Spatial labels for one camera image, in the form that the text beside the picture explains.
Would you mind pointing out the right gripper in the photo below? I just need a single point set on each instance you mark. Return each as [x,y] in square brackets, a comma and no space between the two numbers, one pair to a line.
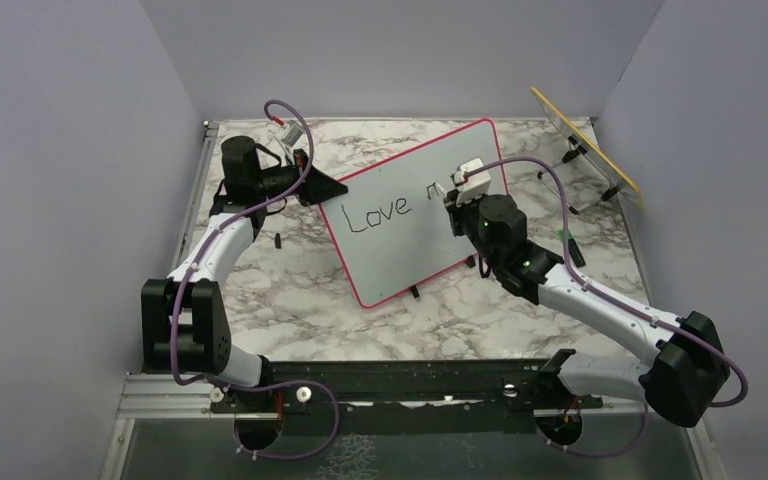
[456,211]

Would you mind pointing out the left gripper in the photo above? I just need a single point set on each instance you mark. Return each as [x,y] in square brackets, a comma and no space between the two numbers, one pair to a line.
[318,188]

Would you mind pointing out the pink-framed whiteboard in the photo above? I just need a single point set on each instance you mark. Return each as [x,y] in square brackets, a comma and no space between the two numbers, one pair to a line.
[391,230]

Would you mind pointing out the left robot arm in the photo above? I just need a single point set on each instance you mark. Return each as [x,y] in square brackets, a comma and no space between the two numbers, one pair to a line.
[184,322]

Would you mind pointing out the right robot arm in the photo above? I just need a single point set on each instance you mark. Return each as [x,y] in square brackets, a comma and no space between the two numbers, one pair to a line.
[677,365]

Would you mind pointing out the green black highlighter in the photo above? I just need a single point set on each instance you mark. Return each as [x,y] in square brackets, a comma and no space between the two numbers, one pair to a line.
[574,251]

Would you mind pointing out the yellow-edged board on stand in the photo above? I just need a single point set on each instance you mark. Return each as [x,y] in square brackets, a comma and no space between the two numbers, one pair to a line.
[582,147]

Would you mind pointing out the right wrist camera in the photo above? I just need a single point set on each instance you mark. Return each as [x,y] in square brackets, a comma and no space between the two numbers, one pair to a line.
[470,182]

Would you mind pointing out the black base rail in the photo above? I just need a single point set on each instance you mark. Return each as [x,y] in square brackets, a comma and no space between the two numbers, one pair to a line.
[512,396]

